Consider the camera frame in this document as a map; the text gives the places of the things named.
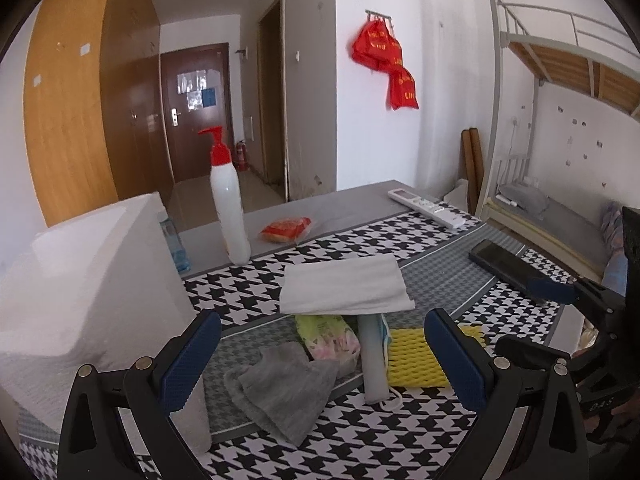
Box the yellow sponge cloth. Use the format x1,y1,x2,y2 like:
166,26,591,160
386,325,486,389

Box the white towel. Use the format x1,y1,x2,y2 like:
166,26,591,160
279,255,416,315

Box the green tissue pack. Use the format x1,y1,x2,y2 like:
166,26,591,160
294,315,361,377

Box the grey cloth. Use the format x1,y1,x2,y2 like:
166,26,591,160
224,341,340,446

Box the black smartphone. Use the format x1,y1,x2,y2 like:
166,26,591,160
469,240,546,304

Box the grey pillow on bed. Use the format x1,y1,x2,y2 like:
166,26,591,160
499,181,549,219

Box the houndstooth table cloth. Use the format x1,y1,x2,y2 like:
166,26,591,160
14,179,586,480

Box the white styrofoam box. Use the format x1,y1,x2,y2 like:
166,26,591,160
1,194,195,431

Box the white remote control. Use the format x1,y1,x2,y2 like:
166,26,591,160
387,188,466,230

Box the blue spray bottle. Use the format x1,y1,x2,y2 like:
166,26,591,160
157,210,191,274

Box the white metal bunk bed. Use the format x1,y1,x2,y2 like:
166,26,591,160
477,0,639,280

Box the red snack packet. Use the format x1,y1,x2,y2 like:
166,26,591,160
260,217,312,244

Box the white red pump bottle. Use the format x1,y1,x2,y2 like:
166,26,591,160
198,126,252,266

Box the wooden wardrobe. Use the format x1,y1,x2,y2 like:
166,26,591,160
24,0,174,226

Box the red hanging bags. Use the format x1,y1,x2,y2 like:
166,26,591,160
350,18,419,110

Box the red fire extinguisher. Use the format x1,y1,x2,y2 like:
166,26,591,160
235,140,250,171

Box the brown entrance door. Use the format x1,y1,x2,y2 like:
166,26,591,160
160,42,234,182

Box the wooden boards against wall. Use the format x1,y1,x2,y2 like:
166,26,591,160
461,128,484,214

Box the wall hook rail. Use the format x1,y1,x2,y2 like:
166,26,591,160
364,9,393,27

